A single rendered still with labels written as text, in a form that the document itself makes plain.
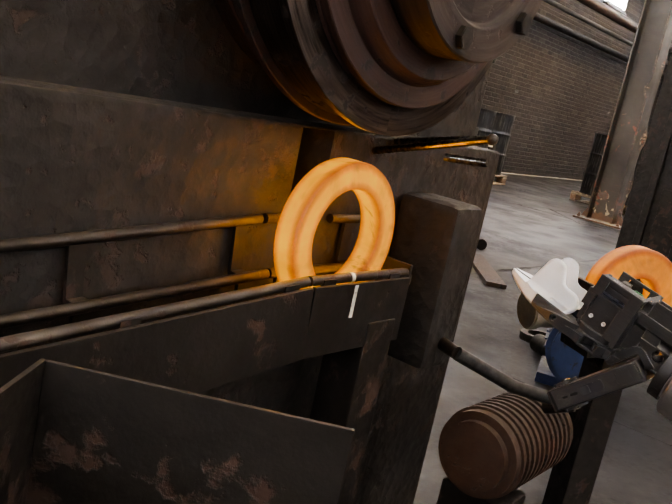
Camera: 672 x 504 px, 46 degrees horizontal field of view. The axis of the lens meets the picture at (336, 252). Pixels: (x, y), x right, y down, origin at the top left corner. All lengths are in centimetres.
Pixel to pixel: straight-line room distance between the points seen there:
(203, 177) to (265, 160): 9
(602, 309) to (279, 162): 39
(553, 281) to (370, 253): 23
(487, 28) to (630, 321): 34
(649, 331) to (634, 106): 893
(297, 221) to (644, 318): 38
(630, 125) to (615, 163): 46
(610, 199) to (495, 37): 892
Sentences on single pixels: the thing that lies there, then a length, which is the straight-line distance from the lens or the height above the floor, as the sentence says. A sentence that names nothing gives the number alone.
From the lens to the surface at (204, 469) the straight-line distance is 53.
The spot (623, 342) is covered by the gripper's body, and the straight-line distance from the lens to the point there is 91.
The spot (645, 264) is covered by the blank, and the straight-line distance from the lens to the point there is 127.
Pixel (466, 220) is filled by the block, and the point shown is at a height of 78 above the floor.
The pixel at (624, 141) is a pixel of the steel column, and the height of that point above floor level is 98.
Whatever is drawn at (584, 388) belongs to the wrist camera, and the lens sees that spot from 92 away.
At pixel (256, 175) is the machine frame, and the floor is 81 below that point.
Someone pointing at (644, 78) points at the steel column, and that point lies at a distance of 980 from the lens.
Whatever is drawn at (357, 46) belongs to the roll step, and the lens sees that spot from 82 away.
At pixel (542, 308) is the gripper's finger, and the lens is 91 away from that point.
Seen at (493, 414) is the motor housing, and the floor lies 53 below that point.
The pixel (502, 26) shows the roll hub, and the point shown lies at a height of 102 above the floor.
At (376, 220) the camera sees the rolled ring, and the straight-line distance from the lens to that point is 98.
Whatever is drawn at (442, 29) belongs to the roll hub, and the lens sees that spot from 81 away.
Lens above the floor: 92
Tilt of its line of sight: 12 degrees down
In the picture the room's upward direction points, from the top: 12 degrees clockwise
